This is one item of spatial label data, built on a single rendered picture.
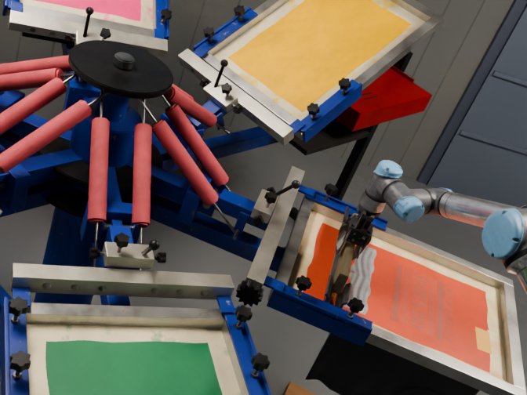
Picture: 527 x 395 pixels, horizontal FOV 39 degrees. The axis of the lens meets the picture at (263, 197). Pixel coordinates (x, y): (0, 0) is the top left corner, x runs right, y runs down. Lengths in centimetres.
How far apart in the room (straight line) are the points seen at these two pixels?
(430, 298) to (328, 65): 98
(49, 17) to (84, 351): 137
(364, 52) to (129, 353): 158
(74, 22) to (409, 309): 154
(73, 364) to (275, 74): 148
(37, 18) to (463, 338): 180
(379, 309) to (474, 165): 307
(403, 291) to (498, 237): 69
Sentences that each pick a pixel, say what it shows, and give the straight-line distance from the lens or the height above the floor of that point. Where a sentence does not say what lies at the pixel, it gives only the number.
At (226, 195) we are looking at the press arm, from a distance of 233.
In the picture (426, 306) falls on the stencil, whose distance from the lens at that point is 244.
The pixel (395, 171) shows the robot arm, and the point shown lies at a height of 137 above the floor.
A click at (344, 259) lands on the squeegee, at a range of 225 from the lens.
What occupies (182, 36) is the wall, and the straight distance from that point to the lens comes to 468.
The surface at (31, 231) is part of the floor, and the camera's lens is 363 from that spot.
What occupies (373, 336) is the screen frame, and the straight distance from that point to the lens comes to 217.
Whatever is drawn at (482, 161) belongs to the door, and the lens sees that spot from 528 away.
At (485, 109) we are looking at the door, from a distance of 507.
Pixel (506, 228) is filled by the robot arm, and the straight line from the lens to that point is 181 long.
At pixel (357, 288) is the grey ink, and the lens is 235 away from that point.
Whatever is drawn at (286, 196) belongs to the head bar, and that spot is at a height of 104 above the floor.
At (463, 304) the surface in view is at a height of 96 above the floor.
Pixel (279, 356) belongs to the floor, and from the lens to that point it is 342.
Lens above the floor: 231
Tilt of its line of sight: 32 degrees down
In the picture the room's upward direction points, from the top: 22 degrees clockwise
